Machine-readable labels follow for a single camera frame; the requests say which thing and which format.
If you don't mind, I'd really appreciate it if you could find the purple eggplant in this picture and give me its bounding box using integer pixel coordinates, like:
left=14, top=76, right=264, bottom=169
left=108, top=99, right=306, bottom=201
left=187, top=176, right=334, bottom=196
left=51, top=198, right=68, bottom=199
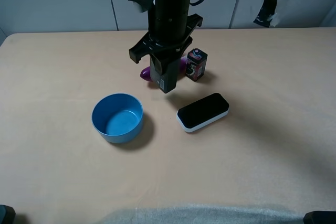
left=140, top=57, right=187, bottom=82

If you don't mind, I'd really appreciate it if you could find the black and white eraser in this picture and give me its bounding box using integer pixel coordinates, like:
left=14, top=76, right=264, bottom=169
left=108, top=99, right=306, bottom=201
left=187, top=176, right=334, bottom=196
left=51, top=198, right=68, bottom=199
left=176, top=93, right=229, bottom=133

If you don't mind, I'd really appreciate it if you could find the black gum tin box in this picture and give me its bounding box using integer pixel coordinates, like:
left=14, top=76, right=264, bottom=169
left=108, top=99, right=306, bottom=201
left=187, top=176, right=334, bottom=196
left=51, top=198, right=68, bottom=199
left=185, top=48, right=208, bottom=81

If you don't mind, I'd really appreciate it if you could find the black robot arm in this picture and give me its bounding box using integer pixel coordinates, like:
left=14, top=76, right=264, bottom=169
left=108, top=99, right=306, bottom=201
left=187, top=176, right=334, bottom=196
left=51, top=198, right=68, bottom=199
left=129, top=0, right=203, bottom=63

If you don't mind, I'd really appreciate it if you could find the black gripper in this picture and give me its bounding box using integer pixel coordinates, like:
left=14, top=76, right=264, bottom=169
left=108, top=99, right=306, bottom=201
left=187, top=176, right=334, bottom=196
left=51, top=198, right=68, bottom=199
left=129, top=0, right=203, bottom=64

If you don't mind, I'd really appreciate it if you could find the blue round bowl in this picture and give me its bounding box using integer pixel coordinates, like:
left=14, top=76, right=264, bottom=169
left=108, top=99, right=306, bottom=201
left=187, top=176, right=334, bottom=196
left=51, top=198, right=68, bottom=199
left=91, top=93, right=143, bottom=144

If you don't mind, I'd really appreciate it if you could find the dark green square bottle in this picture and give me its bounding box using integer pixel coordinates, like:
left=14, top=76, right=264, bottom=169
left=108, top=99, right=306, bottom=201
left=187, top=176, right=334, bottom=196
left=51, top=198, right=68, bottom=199
left=150, top=55, right=181, bottom=93

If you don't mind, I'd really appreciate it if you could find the grey cloth at bottom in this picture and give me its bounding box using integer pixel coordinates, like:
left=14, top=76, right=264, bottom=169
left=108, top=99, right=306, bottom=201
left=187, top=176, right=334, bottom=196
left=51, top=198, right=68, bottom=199
left=98, top=205, right=303, bottom=223

